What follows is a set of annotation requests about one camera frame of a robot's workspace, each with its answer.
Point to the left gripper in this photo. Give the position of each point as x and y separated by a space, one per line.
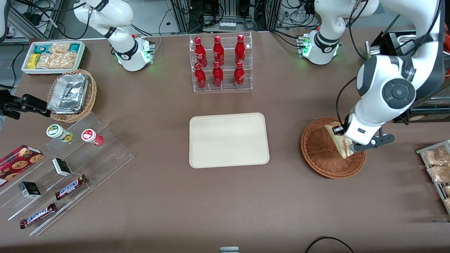
345 127

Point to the triangular sandwich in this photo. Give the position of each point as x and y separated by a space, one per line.
340 142

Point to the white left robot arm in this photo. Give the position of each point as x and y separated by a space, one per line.
372 102

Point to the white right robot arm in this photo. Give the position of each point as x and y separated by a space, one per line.
119 14

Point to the round brown wicker basket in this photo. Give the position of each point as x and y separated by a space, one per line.
316 147

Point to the oval tan wicker basket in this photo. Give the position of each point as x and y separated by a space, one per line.
91 95

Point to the cream plastic tray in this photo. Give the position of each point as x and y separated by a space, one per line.
228 140

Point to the white snack bin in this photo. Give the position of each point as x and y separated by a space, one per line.
26 70

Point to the green lid cup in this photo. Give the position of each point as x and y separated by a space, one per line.
56 131

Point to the aluminium foil container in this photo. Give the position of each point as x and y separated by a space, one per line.
68 93

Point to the yellow snack packet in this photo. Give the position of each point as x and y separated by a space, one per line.
33 61

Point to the clear cracker pack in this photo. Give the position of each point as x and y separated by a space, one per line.
447 190
437 156
56 60
59 48
448 203
439 174

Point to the red cookie box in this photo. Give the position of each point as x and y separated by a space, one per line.
17 163

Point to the teal snack packet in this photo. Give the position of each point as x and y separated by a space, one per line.
75 47
41 48

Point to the red lid cup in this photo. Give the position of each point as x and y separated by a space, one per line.
90 135

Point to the small black box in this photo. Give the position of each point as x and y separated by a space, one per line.
30 189
62 167

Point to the clear acrylic stepped stand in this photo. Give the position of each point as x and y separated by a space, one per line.
105 158

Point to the snickers bar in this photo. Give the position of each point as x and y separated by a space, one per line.
38 215
70 187

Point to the black machine yellow panel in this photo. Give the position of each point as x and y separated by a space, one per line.
386 45

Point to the red cola bottle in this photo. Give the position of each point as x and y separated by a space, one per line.
218 77
239 76
200 79
201 54
240 51
218 52

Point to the clear acrylic bottle rack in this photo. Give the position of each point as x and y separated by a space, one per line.
226 52

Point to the small grey object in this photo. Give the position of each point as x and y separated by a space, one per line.
229 250

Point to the white power strip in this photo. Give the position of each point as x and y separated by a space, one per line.
227 26

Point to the metal equipment rack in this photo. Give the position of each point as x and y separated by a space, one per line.
182 15

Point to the aluminium frame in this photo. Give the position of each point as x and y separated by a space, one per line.
21 19

